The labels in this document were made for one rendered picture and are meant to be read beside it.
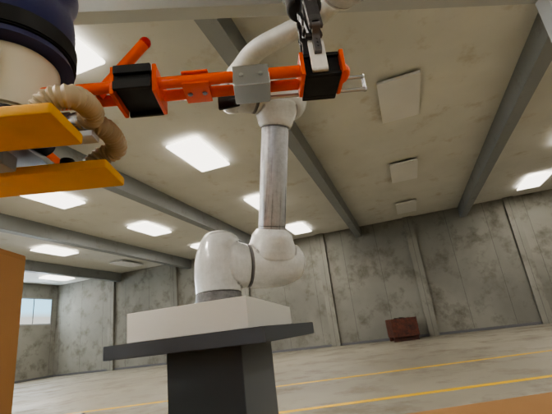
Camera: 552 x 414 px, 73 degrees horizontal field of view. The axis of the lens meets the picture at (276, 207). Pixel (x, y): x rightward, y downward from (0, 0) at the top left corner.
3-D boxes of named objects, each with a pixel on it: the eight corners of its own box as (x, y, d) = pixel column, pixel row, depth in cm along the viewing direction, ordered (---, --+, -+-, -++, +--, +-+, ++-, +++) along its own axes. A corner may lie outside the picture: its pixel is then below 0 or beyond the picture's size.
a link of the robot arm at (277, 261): (239, 284, 142) (292, 282, 150) (251, 292, 127) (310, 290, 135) (246, 83, 145) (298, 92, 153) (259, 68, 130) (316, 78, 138)
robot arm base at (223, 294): (200, 317, 138) (200, 301, 140) (255, 309, 131) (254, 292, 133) (170, 315, 122) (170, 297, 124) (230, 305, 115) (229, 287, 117)
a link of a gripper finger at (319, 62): (322, 41, 72) (323, 38, 71) (328, 71, 70) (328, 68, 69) (306, 43, 72) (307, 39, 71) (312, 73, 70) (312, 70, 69)
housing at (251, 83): (232, 85, 69) (231, 64, 71) (236, 106, 76) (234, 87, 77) (270, 81, 69) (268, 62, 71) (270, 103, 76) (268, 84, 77)
